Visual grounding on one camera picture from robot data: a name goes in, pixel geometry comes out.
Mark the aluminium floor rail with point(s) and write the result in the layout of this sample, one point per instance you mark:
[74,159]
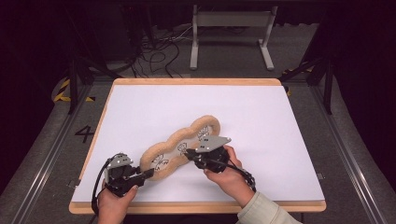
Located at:
[40,174]
[351,174]

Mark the white table sheet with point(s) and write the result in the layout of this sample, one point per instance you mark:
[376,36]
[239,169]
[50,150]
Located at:
[255,124]

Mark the tan plush three-lobed cushion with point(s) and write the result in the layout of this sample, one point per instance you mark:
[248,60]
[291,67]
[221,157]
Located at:
[174,138]

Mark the metal table bracket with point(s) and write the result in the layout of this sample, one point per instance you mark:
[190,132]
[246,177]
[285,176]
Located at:
[320,176]
[73,183]

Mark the person's left hand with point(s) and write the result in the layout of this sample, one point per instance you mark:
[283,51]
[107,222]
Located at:
[113,207]

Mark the person's right hand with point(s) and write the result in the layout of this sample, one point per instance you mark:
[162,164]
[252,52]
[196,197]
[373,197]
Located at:
[232,183]

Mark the black tripod stand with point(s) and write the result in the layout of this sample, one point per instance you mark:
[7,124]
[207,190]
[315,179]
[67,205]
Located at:
[73,87]
[327,87]

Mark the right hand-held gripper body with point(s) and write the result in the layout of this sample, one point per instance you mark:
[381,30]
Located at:
[213,160]

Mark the yellow and black floor tape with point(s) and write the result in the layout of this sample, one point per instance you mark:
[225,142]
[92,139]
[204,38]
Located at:
[62,93]

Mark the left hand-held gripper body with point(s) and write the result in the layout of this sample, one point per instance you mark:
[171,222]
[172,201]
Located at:
[118,177]

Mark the white metal stand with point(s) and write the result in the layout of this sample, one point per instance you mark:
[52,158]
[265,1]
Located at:
[194,46]

